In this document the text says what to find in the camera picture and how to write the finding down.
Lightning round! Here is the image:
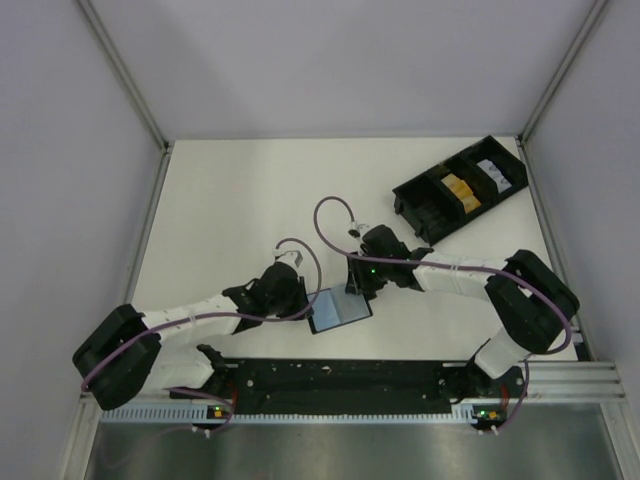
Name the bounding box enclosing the black leather card holder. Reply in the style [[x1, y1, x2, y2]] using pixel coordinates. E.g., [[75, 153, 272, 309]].
[[308, 284, 373, 334]]

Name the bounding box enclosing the gold card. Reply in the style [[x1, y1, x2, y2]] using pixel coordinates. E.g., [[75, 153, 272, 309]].
[[461, 195, 481, 214], [449, 181, 474, 200], [441, 174, 464, 194]]

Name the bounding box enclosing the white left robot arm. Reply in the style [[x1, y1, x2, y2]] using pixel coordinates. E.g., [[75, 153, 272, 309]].
[[72, 260, 312, 411]]

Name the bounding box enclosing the stack of black cards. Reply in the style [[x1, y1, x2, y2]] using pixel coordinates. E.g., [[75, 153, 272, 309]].
[[416, 200, 449, 232]]

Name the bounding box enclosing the upper silver card in bin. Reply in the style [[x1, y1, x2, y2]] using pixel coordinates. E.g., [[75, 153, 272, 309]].
[[478, 159, 502, 177]]

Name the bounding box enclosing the silver card in bin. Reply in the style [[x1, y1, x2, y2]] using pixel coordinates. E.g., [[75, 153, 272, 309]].
[[478, 159, 502, 177], [491, 175, 512, 193]]

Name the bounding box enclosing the lower silver card in bin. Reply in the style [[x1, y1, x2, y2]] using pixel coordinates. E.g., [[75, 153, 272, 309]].
[[491, 175, 512, 193]]

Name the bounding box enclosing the black left storage bin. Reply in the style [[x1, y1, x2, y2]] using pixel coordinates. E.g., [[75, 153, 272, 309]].
[[392, 173, 465, 245]]

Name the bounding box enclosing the black storage bin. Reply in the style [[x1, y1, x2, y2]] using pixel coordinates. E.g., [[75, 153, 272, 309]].
[[392, 173, 465, 245], [462, 136, 529, 202]]

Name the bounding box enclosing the black right storage bin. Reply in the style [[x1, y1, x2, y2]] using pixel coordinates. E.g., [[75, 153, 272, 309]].
[[462, 136, 529, 202]]

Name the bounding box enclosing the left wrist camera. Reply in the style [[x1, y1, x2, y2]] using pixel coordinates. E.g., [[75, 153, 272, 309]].
[[275, 250, 303, 271]]

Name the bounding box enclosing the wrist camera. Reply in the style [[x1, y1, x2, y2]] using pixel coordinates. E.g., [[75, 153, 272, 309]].
[[348, 221, 371, 239], [275, 250, 303, 271]]

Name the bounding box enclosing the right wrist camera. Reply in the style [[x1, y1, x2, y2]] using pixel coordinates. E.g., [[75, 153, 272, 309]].
[[348, 221, 371, 239]]

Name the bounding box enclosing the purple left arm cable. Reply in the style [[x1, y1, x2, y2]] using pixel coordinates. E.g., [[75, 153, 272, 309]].
[[79, 237, 323, 436]]

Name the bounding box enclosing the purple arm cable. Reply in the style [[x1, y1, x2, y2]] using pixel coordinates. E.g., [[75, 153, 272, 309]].
[[312, 196, 574, 431], [79, 237, 323, 436]]

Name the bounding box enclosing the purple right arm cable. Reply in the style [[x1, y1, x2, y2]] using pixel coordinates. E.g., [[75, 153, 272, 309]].
[[312, 196, 574, 431]]

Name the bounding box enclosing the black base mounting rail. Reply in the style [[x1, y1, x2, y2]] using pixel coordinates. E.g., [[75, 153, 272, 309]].
[[199, 358, 524, 414]]

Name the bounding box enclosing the left aluminium frame post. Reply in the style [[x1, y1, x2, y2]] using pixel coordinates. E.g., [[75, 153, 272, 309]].
[[73, 0, 173, 153]]

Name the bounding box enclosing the white slotted cable duct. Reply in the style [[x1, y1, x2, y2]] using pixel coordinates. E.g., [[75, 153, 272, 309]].
[[100, 403, 487, 425]]

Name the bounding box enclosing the front aluminium frame rail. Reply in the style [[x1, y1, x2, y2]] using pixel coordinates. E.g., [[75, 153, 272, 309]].
[[79, 362, 627, 401]]

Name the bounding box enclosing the aluminium corner frame post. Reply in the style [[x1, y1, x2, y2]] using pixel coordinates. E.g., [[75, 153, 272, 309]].
[[517, 0, 613, 146]]

